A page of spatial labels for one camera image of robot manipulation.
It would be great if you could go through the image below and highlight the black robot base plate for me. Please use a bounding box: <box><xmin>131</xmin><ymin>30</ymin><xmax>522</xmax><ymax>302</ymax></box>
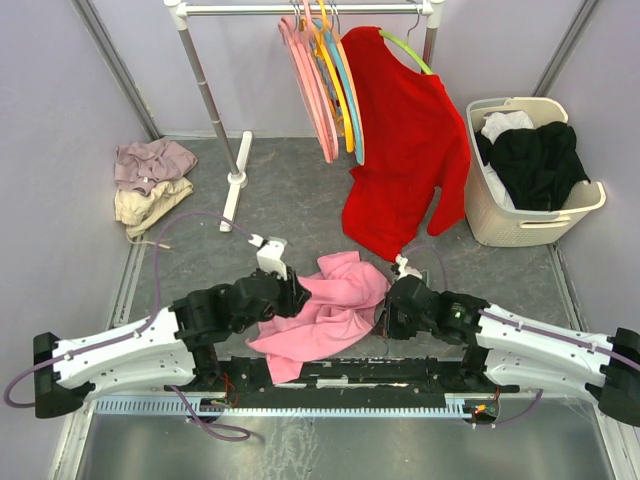
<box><xmin>179</xmin><ymin>357</ymin><xmax>519</xmax><ymax>407</ymax></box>

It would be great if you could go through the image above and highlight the pink t shirt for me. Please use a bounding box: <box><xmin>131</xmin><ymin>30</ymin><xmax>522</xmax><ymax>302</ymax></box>
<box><xmin>247</xmin><ymin>251</ymin><xmax>390</xmax><ymax>384</ymax></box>

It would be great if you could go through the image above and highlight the light blue hanger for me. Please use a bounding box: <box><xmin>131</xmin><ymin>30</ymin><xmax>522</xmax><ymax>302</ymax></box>
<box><xmin>324</xmin><ymin>24</ymin><xmax>362</xmax><ymax>156</ymax></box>

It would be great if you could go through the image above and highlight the yellow hanger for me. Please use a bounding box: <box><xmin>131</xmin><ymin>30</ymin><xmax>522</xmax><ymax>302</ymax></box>
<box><xmin>311</xmin><ymin>1</ymin><xmax>355</xmax><ymax>153</ymax></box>

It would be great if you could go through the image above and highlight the beige crumpled garment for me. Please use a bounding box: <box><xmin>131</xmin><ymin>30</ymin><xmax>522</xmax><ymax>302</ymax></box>
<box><xmin>114</xmin><ymin>178</ymin><xmax>194</xmax><ymax>245</ymax></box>

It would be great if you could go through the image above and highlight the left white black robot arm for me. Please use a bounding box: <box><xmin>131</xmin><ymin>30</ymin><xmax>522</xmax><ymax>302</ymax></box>
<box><xmin>33</xmin><ymin>270</ymin><xmax>311</xmax><ymax>419</ymax></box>

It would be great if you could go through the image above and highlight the mauve crumpled garment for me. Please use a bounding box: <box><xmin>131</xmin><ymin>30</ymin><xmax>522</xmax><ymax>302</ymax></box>
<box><xmin>114</xmin><ymin>138</ymin><xmax>198</xmax><ymax>196</ymax></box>

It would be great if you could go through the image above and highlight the light blue cable duct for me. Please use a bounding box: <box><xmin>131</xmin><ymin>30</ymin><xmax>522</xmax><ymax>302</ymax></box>
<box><xmin>94</xmin><ymin>395</ymin><xmax>472</xmax><ymax>420</ymax></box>

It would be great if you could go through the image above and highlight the cream laundry basket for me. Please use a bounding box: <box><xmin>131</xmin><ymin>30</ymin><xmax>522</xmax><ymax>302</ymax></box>
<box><xmin>465</xmin><ymin>97</ymin><xmax>606</xmax><ymax>247</ymax></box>

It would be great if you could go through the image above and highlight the pink hanger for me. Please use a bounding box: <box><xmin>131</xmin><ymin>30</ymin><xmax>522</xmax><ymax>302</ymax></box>
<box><xmin>277</xmin><ymin>0</ymin><xmax>335</xmax><ymax>164</ymax></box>
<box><xmin>289</xmin><ymin>0</ymin><xmax>342</xmax><ymax>160</ymax></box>

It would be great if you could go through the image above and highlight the black garment in basket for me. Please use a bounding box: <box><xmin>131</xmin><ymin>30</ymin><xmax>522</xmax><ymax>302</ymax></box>
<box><xmin>475</xmin><ymin>121</ymin><xmax>589</xmax><ymax>211</ymax></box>

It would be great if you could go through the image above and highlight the white garment in basket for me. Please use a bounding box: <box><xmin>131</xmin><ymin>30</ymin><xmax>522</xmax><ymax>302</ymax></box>
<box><xmin>479</xmin><ymin>111</ymin><xmax>534</xmax><ymax>208</ymax></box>

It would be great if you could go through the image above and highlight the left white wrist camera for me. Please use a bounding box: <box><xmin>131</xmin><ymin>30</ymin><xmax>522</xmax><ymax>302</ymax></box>
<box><xmin>249</xmin><ymin>234</ymin><xmax>288</xmax><ymax>280</ymax></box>

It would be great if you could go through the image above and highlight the white metal clothes rack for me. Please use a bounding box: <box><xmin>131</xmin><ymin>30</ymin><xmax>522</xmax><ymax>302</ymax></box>
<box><xmin>164</xmin><ymin>0</ymin><xmax>444</xmax><ymax>233</ymax></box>

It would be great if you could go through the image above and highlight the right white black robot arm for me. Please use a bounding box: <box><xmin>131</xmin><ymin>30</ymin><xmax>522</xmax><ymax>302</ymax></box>
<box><xmin>383</xmin><ymin>276</ymin><xmax>639</xmax><ymax>427</ymax></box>

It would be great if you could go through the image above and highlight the lime green hanger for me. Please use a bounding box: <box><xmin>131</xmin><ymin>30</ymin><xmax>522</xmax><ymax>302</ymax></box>
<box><xmin>379</xmin><ymin>13</ymin><xmax>433</xmax><ymax>75</ymax></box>

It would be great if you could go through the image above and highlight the red t shirt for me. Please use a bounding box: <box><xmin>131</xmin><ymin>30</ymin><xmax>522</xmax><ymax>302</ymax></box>
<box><xmin>342</xmin><ymin>26</ymin><xmax>471</xmax><ymax>261</ymax></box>

